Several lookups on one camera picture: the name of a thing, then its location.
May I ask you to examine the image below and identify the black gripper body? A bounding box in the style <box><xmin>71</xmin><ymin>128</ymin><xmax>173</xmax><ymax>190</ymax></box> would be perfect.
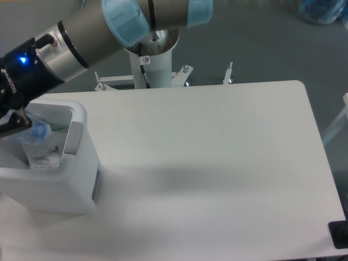
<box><xmin>1</xmin><ymin>37</ymin><xmax>64</xmax><ymax>117</ymax></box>

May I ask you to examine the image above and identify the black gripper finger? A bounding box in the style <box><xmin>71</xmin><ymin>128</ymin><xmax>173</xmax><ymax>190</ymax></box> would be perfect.
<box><xmin>1</xmin><ymin>107</ymin><xmax>33</xmax><ymax>138</ymax></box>

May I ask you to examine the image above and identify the clear plastic water bottle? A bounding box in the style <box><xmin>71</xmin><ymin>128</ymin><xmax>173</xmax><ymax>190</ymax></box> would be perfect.
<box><xmin>1</xmin><ymin>110</ymin><xmax>52</xmax><ymax>145</ymax></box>

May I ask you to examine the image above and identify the white and green plastic bag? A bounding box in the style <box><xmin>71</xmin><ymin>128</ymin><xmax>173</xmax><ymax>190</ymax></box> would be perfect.
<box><xmin>22</xmin><ymin>120</ymin><xmax>69</xmax><ymax>171</ymax></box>

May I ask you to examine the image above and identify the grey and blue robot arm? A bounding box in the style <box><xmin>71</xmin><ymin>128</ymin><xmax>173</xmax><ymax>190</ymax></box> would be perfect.
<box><xmin>1</xmin><ymin>1</ymin><xmax>214</xmax><ymax>137</ymax></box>

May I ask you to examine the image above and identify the white rectangular trash can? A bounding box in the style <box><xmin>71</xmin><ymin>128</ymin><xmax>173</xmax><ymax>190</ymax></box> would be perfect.
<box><xmin>1</xmin><ymin>98</ymin><xmax>101</xmax><ymax>214</ymax></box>

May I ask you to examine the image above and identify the blue plastic bag on floor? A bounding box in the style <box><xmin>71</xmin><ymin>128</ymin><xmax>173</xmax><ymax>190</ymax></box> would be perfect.
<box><xmin>298</xmin><ymin>1</ymin><xmax>347</xmax><ymax>26</ymax></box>

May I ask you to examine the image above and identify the black device at table edge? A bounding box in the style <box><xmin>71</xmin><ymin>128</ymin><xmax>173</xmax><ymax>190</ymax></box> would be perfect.
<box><xmin>328</xmin><ymin>220</ymin><xmax>347</xmax><ymax>249</ymax></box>

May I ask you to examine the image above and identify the black cable on pedestal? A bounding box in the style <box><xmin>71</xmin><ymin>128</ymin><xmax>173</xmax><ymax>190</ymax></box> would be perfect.
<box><xmin>137</xmin><ymin>42</ymin><xmax>151</xmax><ymax>89</ymax></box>

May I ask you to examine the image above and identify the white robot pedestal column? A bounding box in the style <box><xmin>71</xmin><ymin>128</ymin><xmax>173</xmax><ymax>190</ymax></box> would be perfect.
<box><xmin>125</xmin><ymin>28</ymin><xmax>179</xmax><ymax>74</ymax></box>

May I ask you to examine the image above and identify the white metal base frame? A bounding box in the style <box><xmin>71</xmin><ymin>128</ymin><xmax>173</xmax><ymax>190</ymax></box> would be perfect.
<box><xmin>94</xmin><ymin>61</ymin><xmax>234</xmax><ymax>91</ymax></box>

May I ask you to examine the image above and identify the white frame at right edge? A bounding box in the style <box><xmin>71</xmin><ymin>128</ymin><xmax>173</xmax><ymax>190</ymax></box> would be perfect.
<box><xmin>322</xmin><ymin>93</ymin><xmax>347</xmax><ymax>146</ymax></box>

